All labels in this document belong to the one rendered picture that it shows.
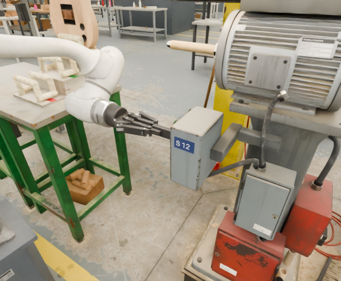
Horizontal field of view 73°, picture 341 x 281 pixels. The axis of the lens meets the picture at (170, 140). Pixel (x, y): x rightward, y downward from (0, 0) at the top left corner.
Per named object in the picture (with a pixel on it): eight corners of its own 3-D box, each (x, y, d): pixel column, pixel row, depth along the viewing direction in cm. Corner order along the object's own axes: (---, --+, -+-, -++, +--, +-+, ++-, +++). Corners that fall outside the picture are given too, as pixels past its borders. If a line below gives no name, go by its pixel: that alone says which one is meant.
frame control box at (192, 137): (258, 181, 82) (277, 116, 67) (240, 226, 66) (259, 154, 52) (196, 159, 92) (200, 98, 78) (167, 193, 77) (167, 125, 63)
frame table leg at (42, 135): (86, 238, 158) (47, 124, 109) (79, 245, 154) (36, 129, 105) (80, 235, 160) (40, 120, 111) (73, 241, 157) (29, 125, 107)
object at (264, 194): (277, 223, 91) (330, 91, 61) (271, 244, 83) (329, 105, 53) (239, 207, 97) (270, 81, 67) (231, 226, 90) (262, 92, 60)
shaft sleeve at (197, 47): (217, 53, 83) (218, 44, 82) (214, 55, 81) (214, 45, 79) (174, 48, 91) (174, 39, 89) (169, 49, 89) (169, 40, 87)
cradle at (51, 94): (59, 95, 125) (58, 90, 123) (41, 102, 117) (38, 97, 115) (56, 94, 127) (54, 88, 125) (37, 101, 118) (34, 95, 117)
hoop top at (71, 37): (85, 41, 129) (84, 35, 128) (80, 42, 127) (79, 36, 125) (62, 38, 139) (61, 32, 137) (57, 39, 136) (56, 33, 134)
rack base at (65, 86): (90, 88, 138) (87, 73, 133) (67, 97, 126) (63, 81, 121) (61, 80, 150) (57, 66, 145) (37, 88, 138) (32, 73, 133)
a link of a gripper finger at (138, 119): (127, 124, 77) (130, 122, 78) (155, 133, 73) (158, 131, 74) (126, 114, 75) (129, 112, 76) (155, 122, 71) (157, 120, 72)
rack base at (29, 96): (68, 97, 127) (67, 95, 126) (42, 107, 116) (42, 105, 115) (38, 88, 139) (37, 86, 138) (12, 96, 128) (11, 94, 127)
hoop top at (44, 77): (54, 81, 121) (52, 75, 120) (49, 83, 119) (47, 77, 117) (33, 75, 131) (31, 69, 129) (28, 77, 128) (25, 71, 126)
